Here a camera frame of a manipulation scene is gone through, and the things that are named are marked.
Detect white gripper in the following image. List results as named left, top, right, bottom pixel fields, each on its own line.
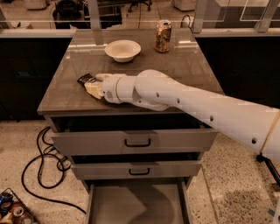
left=85, top=73, right=124, bottom=104

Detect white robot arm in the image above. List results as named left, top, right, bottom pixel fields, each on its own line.
left=81, top=69, right=280, bottom=179

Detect grey drawer cabinet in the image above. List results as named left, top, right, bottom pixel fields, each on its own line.
left=38, top=29, right=222, bottom=187

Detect top grey drawer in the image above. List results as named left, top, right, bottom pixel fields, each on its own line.
left=52, top=113, right=217, bottom=156

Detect grey drawer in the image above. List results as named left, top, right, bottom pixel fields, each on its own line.
left=72, top=152, right=201, bottom=180
left=84, top=178, right=193, bottom=224
left=52, top=113, right=217, bottom=156

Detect middle grey drawer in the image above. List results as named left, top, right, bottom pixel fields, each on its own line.
left=72, top=152, right=201, bottom=180

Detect bottom grey drawer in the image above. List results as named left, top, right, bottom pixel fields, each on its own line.
left=84, top=178, right=193, bottom=224

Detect white ceramic bowl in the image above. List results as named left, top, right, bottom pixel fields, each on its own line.
left=104, top=39, right=141, bottom=63

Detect black office chair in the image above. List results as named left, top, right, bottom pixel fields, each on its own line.
left=52, top=0, right=90, bottom=29

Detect orange patterned drink can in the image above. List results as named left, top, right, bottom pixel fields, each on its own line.
left=155, top=19, right=172, bottom=53

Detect black stand leg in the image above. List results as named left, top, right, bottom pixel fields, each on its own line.
left=256, top=153, right=280, bottom=187

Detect blue tape strip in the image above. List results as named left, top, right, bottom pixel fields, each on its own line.
left=268, top=208, right=275, bottom=217

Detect black floor cable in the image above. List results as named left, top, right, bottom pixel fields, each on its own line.
left=20, top=126, right=88, bottom=215

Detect wire basket of cans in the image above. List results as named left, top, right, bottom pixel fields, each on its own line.
left=0, top=188, right=40, bottom=224

